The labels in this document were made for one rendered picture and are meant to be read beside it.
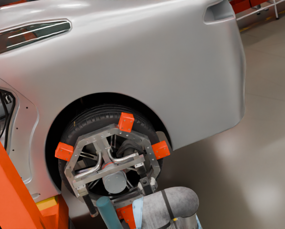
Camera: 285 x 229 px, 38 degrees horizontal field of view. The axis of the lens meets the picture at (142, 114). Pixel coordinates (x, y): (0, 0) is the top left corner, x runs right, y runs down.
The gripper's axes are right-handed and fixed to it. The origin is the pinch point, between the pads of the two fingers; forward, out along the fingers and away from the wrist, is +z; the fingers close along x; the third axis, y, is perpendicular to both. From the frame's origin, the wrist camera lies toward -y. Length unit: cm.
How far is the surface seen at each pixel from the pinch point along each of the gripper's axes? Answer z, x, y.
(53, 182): 34, -57, 0
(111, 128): 18.9, -8.2, -29.1
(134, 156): -0.6, -0.5, -17.3
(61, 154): 18, -41, -25
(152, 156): 18.3, 8.3, -2.2
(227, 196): 63, 52, 83
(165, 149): 18.3, 16.9, -3.2
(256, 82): 238, 152, 83
